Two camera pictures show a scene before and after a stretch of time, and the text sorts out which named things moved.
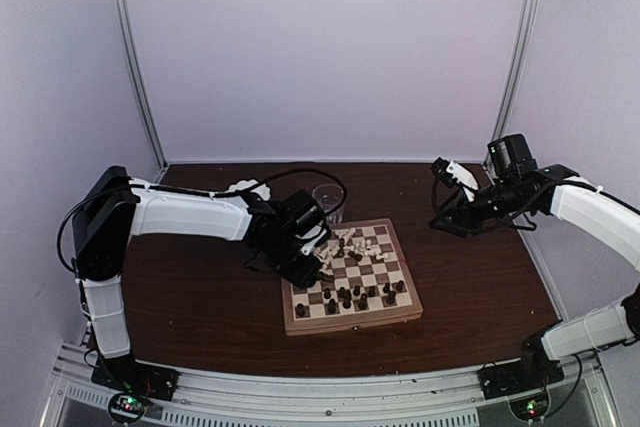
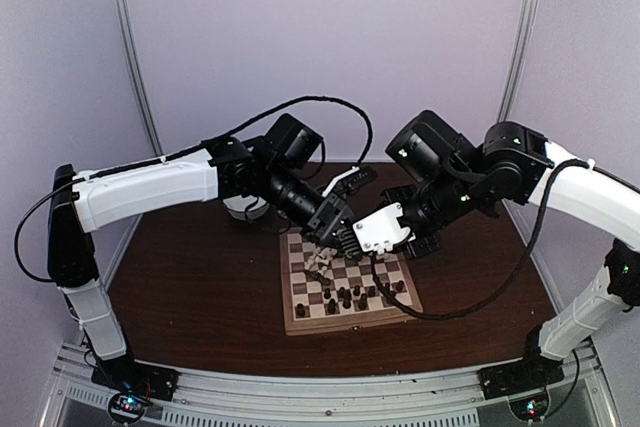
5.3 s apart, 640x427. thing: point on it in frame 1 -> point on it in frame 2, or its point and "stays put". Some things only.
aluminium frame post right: [518, 62] stays put
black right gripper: [459, 210] -> [426, 248]
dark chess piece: [363, 304] stays put
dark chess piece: [347, 300] stays put
